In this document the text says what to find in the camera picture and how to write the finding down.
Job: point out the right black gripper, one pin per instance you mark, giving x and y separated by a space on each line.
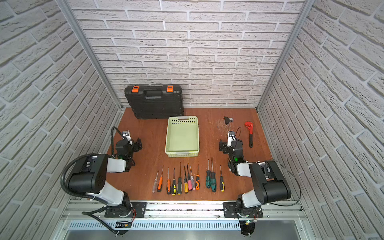
226 147

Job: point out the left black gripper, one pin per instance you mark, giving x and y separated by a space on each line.
136 144

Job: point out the green handle screwdriver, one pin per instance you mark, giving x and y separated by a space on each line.
213 178
208 177

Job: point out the black yellow handle screwdriver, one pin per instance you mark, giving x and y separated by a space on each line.
222 184

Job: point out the orange black handle screwdriver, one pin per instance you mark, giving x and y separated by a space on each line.
160 183

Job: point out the small orange handle screwdriver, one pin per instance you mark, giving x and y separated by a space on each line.
168 183

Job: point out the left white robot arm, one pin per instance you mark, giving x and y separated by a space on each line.
85 176

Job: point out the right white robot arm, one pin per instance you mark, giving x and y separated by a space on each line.
269 184

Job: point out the orange black stubby screwdriver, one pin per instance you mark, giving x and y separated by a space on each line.
198 180

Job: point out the light green plastic bin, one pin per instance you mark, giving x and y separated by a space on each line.
182 137

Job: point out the clear short screwdriver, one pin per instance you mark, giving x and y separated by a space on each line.
192 179

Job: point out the black yellow small screwdriver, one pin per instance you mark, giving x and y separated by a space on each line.
174 188

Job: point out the red pipe wrench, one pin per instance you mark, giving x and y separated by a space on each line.
249 126

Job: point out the small black metal part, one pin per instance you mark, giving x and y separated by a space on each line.
228 120

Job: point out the black plastic tool case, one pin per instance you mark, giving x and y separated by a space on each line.
155 102

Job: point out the pink handle screwdriver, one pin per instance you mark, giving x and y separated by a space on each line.
189 180

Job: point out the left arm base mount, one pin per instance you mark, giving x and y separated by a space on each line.
126 211

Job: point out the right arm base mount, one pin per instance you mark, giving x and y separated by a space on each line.
236 209

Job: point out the long black handle screwdriver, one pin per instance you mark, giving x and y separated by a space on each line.
179 187

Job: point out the aluminium rail frame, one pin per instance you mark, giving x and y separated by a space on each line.
185 220

